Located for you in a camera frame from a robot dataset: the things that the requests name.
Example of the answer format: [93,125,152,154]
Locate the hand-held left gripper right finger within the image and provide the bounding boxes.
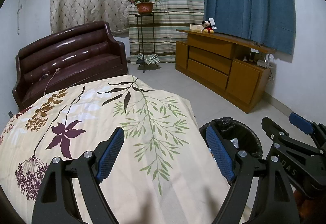
[206,126,301,224]

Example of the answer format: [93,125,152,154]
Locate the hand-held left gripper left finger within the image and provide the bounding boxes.
[32,127,125,224]

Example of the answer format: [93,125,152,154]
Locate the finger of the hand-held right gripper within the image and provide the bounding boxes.
[290,112,326,148]
[262,116,319,161]

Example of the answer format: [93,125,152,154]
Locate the black trash bin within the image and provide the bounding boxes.
[199,117,263,161]

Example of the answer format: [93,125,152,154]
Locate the person's right hand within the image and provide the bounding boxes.
[293,187,326,224]

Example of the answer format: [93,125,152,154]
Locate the floral printed blanket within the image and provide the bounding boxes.
[0,74,231,224]

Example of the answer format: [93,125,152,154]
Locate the wooden cabinet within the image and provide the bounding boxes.
[175,28,277,114]

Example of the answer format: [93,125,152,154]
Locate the checked cloth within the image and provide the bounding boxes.
[136,53,160,64]

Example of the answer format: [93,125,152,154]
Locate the brown leather sofa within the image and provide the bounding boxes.
[12,21,128,110]

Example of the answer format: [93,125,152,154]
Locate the mouse plush toy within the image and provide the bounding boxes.
[202,18,217,34]

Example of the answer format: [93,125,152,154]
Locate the black metal plant stand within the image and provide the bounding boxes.
[135,13,157,72]

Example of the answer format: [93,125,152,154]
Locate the potted plant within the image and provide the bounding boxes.
[130,0,161,14]

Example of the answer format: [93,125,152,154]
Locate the white charging cable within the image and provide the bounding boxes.
[39,67,62,94]

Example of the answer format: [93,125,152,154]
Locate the wall cable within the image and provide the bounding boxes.
[17,3,23,34]

